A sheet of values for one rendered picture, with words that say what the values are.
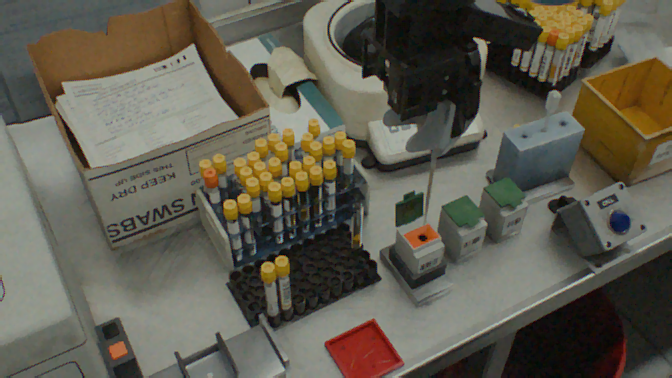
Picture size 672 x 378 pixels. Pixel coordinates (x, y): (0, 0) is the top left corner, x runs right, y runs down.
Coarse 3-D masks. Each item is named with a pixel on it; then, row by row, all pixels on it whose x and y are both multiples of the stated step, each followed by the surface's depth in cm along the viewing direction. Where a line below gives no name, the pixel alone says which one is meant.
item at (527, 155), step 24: (552, 120) 97; (576, 120) 97; (504, 144) 96; (528, 144) 94; (552, 144) 95; (576, 144) 97; (504, 168) 98; (528, 168) 97; (552, 168) 99; (528, 192) 100; (552, 192) 101
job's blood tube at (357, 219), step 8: (360, 208) 86; (352, 216) 87; (360, 216) 87; (352, 224) 88; (360, 224) 88; (352, 232) 89; (360, 232) 89; (352, 240) 91; (360, 240) 90; (360, 248) 92
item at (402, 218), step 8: (408, 192) 85; (408, 200) 85; (416, 200) 86; (400, 208) 86; (408, 208) 86; (416, 208) 87; (400, 216) 87; (408, 216) 87; (416, 216) 88; (400, 224) 87
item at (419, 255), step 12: (408, 228) 87; (420, 228) 87; (432, 228) 87; (396, 240) 89; (408, 240) 86; (420, 240) 86; (432, 240) 86; (396, 252) 90; (408, 252) 87; (420, 252) 86; (432, 252) 86; (408, 264) 88; (420, 264) 86; (432, 264) 88
